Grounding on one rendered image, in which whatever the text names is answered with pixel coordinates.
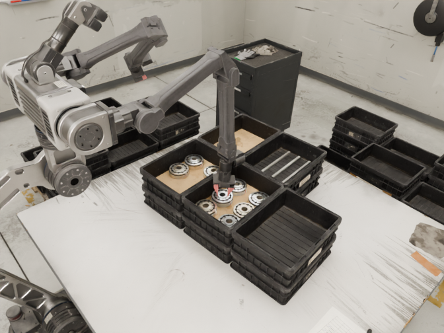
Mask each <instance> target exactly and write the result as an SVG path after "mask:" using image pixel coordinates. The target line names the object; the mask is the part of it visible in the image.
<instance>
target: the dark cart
mask: <svg viewBox="0 0 444 333"><path fill-rule="evenodd" d="M256 46H257V47H258V46H273V47H274V48H275V49H277V50H278V52H276V53H273V54H272V55H256V56H255V57H254V58H249V59H244V60H241V61H239V60H237V59H235V58H234V57H237V56H238V52H239V51H241V52H243V51H244V50H243V49H246V52H247V51H248V50H250V51H252V48H255V47H256ZM222 51H225V52H226V53H227V54H228V56H229V57H230V58H231V59H232V60H233V61H234V63H235V64H236V66H237V67H238V70H239V85H237V86H235V90H234V115H235V116H238V115H239V114H246V115H248V116H251V117H253V118H255V119H257V120H260V121H261V122H264V123H266V124H268V125H270V126H272V127H275V128H277V129H279V130H281V132H282V131H283V132H284V130H286V129H287V128H290V124H291V117H292V112H293V105H294V100H295V93H296V88H297V80H298V76H299V68H300V64H301V56H302V53H303V52H301V51H299V50H296V49H293V48H290V47H288V46H285V45H283V44H279V43H277V42H274V41H271V40H269V39H266V38H263V39H261V40H257V41H254V42H250V43H247V44H243V45H240V46H236V47H233V48H229V49H226V50H222ZM218 125H219V101H218V88H217V98H216V122H215V127H216V126H218Z"/></svg>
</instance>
